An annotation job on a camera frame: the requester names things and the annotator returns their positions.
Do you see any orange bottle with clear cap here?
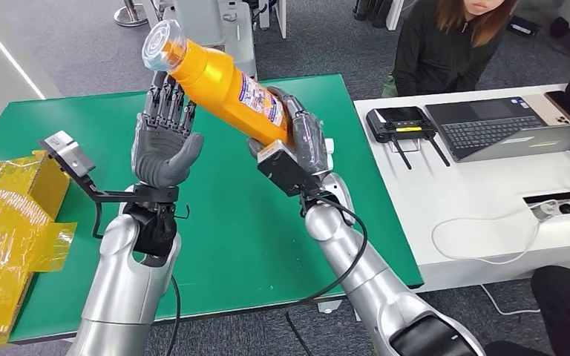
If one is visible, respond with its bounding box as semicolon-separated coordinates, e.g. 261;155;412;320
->
141;19;296;148

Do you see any white machine base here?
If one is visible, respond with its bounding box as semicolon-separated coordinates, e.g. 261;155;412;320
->
140;0;258;79

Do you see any person's leg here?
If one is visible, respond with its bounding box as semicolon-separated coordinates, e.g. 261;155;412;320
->
484;266;570;356

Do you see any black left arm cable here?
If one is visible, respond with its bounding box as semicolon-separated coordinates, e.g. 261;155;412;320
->
166;274;182;356

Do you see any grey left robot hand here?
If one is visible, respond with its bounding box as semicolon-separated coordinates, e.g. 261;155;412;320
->
131;70;205;189

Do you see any white floor cable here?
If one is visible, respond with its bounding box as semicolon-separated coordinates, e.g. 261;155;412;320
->
479;283;542;317

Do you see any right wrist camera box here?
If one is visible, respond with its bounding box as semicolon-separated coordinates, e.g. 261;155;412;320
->
257;139;323;199

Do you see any white furniture leg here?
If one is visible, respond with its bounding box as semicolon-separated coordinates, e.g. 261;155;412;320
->
384;0;404;31

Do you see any grey laptop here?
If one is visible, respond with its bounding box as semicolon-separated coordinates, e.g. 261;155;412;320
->
425;96;570;164

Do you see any metal stanchion base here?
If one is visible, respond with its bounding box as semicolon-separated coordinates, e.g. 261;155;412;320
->
114;0;148;28

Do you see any yellow cardboard box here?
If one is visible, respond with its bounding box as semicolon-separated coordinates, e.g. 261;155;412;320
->
0;151;79;351

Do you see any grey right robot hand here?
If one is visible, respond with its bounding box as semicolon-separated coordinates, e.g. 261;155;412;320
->
246;85;330;178

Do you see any white cable on desk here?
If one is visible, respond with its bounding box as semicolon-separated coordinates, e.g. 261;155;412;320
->
431;208;544;267

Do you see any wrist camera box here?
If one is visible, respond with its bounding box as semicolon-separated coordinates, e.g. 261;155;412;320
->
257;139;323;199
39;131;141;203

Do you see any black remote controller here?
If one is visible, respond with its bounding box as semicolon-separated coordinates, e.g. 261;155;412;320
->
366;106;452;171

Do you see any person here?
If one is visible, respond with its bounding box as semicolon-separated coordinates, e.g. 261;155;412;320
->
382;0;520;98

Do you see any gold smartphone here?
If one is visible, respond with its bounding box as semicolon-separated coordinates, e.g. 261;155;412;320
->
523;93;570;130

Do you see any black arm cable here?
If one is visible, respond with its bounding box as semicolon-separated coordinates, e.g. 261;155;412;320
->
284;194;369;356
166;274;182;356

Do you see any white furniture panel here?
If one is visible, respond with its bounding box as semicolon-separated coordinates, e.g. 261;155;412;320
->
258;0;287;39

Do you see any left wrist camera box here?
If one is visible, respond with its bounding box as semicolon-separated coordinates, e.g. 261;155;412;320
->
39;131;141;203

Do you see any white power strip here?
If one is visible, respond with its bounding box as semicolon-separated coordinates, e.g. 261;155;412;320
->
529;195;570;223

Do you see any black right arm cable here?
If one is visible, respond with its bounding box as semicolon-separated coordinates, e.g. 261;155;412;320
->
284;194;369;356

